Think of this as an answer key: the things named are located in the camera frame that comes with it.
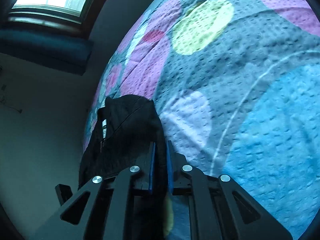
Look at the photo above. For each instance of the black shorts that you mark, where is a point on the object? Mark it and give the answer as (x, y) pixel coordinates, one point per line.
(125, 135)

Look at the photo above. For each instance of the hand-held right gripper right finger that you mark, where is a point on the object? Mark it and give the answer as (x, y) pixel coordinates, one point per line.
(170, 172)

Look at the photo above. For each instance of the colourful dotted bedspread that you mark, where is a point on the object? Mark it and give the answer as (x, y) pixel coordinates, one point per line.
(225, 67)

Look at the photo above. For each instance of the dark blue window seat cushion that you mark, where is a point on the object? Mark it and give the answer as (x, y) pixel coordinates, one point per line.
(42, 50)

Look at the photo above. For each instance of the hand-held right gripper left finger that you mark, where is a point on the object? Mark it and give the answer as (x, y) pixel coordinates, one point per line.
(151, 170)

